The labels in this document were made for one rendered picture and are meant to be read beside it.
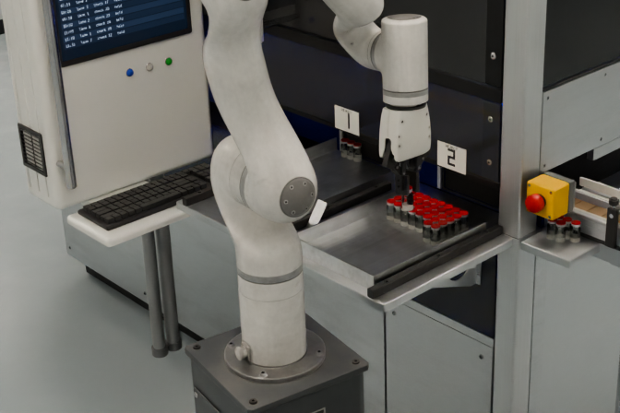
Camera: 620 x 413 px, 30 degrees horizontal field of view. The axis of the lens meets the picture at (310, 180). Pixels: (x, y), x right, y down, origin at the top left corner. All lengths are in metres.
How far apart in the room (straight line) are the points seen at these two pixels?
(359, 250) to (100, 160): 0.82
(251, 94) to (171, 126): 1.22
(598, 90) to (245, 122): 1.00
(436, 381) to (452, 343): 0.14
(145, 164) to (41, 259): 1.53
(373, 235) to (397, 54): 0.59
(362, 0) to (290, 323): 0.59
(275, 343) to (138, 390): 1.61
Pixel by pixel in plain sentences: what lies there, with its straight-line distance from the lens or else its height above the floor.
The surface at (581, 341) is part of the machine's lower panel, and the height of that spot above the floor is 0.50.
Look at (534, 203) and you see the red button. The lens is 2.44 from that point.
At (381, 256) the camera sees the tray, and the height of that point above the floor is 0.88.
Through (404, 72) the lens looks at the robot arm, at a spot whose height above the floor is 1.36.
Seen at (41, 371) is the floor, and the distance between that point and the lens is 3.86.
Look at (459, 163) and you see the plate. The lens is 2.60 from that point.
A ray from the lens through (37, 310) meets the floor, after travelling 4.21.
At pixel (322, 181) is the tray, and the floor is 0.88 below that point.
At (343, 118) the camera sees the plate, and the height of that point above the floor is 1.02.
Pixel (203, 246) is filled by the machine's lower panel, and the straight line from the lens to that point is 3.53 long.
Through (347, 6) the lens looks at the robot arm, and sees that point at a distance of 1.99.
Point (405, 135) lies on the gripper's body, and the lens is 2.13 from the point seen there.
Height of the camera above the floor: 2.04
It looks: 24 degrees down
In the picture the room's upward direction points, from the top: 2 degrees counter-clockwise
